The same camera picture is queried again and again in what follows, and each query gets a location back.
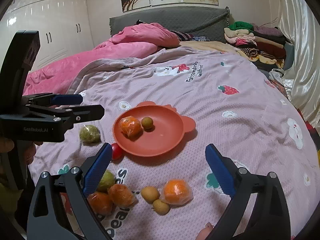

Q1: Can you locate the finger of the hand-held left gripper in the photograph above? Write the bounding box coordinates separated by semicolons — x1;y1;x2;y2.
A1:
27;104;105;130
22;93;83;107

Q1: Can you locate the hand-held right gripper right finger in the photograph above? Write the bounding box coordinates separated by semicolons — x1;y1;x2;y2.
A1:
205;144;292;240

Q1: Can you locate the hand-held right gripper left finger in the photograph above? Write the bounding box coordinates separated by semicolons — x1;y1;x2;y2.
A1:
27;142;113;240

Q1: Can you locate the green pear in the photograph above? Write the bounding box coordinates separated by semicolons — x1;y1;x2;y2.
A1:
97;170;116;192

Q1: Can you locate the plastic-wrapped green fruit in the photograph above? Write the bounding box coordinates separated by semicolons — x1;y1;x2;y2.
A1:
79;125;100;143

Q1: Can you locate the plastic-wrapped orange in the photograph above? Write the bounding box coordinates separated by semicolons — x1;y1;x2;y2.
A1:
160;179;193;205
118;115;143;138
87;192;114;216
107;184;137;208

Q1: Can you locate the yellow-brown longan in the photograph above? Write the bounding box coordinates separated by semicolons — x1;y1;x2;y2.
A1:
152;199;171;215
141;186;160;204

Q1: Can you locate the orange bear-shaped plate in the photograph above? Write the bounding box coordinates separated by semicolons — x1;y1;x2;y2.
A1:
112;101;197;157

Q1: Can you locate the person's left hand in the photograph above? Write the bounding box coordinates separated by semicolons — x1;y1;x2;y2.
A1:
0;138;16;154

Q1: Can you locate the red tomato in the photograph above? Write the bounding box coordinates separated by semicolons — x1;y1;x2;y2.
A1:
111;143;123;161

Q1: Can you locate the lilac printed blanket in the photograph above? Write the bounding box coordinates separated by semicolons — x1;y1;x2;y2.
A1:
27;46;313;240

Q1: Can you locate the small brown longan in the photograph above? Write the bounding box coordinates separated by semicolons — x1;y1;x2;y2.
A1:
141;116;154;130

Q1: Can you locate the pink duvet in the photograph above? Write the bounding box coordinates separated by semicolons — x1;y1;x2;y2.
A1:
24;22;180;96

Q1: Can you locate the white wardrobe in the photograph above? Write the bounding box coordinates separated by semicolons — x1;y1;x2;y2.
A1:
0;0;97;70

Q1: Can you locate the dark patterned cloth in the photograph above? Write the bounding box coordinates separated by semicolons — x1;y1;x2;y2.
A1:
172;31;210;42

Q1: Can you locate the cream bed sheet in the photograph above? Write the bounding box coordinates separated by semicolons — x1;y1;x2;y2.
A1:
180;41;250;55

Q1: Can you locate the stack of folded clothes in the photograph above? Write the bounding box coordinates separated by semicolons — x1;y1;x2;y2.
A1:
223;21;287;67

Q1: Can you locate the grey padded headboard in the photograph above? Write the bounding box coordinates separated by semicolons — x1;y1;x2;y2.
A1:
109;6;230;43

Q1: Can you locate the cream satin curtain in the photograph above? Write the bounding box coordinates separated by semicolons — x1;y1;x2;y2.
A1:
276;0;320;130

